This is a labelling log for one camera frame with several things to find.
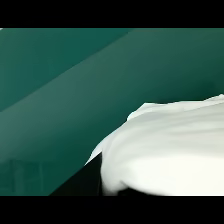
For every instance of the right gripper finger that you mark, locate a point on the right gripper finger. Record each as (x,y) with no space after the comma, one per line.
(83,182)

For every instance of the white shirt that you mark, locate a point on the white shirt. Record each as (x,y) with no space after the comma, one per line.
(166,150)

